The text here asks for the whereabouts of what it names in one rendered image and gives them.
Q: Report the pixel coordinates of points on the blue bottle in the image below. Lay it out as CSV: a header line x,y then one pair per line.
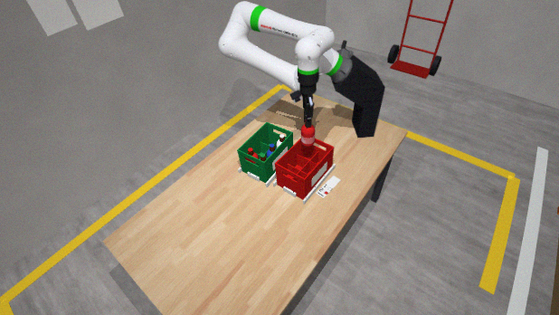
x,y
270,150

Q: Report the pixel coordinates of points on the green crate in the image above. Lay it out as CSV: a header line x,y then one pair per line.
x,y
260,143

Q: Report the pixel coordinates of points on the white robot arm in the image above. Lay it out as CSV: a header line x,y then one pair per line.
x,y
313,50

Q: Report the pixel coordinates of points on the white paper pick list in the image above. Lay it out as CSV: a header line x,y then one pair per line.
x,y
328,186

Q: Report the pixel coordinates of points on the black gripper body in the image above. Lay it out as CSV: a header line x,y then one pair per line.
x,y
308,90

